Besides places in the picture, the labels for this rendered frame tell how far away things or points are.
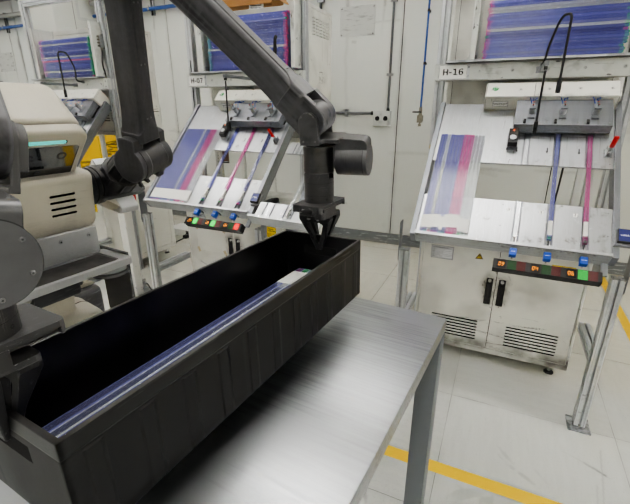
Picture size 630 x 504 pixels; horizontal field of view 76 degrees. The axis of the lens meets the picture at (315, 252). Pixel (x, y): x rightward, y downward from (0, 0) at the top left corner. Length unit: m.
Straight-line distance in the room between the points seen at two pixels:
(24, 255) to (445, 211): 1.54
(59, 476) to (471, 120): 1.89
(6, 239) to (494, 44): 1.93
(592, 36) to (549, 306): 1.10
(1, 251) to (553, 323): 2.02
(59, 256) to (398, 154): 3.05
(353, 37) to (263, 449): 3.51
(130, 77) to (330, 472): 0.77
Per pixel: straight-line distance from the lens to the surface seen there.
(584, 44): 2.05
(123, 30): 0.91
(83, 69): 3.33
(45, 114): 0.92
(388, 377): 0.66
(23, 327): 0.42
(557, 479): 1.78
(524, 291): 2.04
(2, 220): 0.30
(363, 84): 3.72
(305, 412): 0.59
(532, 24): 2.05
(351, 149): 0.73
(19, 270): 0.31
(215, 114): 2.58
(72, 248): 0.99
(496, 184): 3.58
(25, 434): 0.43
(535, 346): 2.16
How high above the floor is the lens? 1.19
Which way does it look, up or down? 20 degrees down
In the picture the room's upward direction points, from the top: straight up
